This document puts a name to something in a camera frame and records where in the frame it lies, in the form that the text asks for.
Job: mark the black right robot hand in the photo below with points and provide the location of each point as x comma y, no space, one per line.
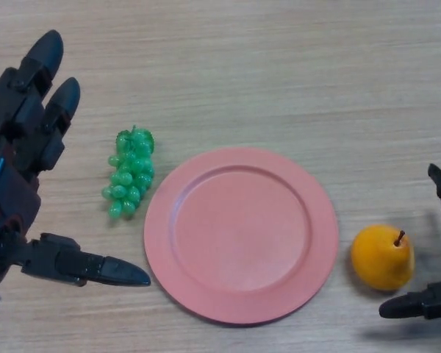
437,301

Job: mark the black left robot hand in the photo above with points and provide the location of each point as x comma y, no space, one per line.
11,206

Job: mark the yellow pear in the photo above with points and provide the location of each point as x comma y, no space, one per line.
380,259

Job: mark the pink round plate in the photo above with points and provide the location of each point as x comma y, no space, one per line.
242,239

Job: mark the green grape bunch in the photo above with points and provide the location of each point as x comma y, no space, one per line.
132,176

